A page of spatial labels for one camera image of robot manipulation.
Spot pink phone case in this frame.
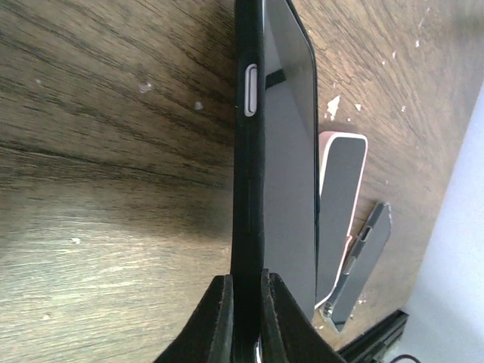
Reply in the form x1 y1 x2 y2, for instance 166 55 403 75
314 131 369 311

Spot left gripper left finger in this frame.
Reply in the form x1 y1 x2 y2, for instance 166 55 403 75
155 275 234 363

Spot black aluminium frame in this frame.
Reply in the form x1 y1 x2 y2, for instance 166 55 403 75
338 310 409 363

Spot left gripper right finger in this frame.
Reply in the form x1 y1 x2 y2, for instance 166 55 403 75
260 269 344 363

